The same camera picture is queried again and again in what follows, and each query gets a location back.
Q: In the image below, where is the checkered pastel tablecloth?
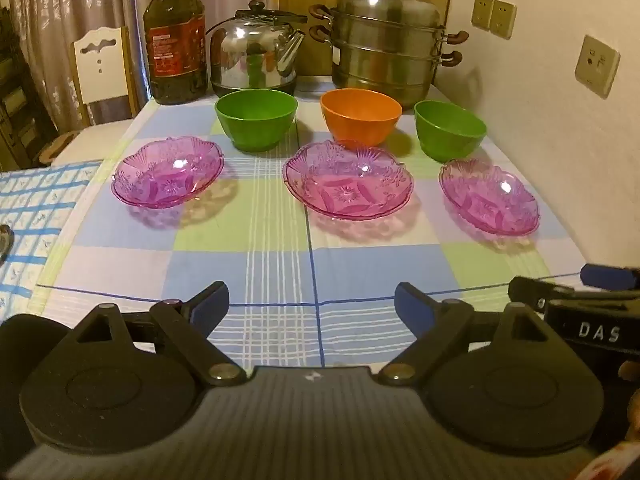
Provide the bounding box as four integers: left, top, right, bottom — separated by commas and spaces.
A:
35, 76, 601, 376

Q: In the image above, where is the person's right hand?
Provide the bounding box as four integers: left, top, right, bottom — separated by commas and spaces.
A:
617, 360, 640, 441

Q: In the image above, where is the stainless steel steamer pot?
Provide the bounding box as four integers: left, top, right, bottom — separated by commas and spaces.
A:
309, 0, 470, 103

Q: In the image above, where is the cooking oil bottle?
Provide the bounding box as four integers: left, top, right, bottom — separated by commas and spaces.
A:
142, 0, 208, 106

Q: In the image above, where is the purple transparent plate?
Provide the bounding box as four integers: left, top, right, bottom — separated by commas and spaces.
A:
439, 158, 542, 237
282, 141, 415, 221
111, 136, 225, 208

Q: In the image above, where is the stainless steel kettle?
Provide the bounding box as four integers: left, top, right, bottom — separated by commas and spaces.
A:
207, 1, 307, 98

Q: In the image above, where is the large beige wall socket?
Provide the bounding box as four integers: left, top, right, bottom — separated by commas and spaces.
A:
574, 35, 621, 98

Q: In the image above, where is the orange plastic bowl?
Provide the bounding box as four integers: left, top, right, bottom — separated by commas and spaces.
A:
320, 88, 403, 150

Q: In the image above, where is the green plastic bowl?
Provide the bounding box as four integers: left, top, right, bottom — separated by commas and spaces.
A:
215, 88, 299, 154
413, 100, 488, 163

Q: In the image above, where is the white wooden chair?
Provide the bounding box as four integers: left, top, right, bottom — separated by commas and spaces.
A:
37, 26, 141, 166

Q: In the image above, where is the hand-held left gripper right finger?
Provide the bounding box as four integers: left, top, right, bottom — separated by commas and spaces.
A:
377, 281, 553, 388

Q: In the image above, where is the dark folding rack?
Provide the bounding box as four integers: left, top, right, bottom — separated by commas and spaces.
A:
0, 7, 56, 171

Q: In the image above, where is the blue grid white cloth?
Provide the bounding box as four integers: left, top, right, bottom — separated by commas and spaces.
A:
0, 160, 103, 321

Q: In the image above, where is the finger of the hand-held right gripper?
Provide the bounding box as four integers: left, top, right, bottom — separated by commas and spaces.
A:
509, 276, 640, 317
580, 263, 640, 290

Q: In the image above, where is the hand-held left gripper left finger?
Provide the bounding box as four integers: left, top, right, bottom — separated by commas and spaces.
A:
74, 281, 247, 387

